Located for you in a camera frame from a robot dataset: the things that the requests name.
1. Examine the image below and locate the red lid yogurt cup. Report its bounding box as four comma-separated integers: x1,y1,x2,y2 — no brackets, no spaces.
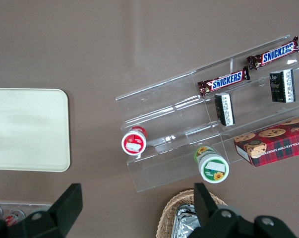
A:
120,125,148,157

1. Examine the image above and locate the cream plastic tray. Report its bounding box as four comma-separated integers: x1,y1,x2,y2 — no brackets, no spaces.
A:
0,88,71,173

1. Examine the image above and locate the oval light wicker basket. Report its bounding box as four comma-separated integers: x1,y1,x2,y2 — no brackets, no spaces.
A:
156,189,230,238

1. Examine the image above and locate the aluminium foil tray stack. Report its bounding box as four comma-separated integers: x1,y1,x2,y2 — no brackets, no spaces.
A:
171,204,202,238

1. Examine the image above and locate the red tartan cookie box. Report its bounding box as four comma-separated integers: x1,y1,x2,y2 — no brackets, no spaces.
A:
233,115,299,168

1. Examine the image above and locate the clear acrylic bottle rack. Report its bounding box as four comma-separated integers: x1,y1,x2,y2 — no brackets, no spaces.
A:
0,200,54,224

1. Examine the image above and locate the Snickers chocolate bar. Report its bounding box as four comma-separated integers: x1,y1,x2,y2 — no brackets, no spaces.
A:
245,35,299,71
197,66,251,98

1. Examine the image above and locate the green lid yogurt cup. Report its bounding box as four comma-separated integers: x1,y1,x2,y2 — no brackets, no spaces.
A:
193,145,230,184

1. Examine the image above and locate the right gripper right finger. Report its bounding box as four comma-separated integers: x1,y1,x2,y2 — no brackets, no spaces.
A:
193,182,241,238

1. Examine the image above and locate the clear acrylic step stand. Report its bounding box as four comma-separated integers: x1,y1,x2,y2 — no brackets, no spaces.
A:
115,71,230,193
190,34,299,165

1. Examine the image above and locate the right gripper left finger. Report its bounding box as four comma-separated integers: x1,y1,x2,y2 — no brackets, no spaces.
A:
20,183,84,238

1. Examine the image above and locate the small black box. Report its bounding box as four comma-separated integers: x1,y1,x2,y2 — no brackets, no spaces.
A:
269,68,297,103
214,92,236,127

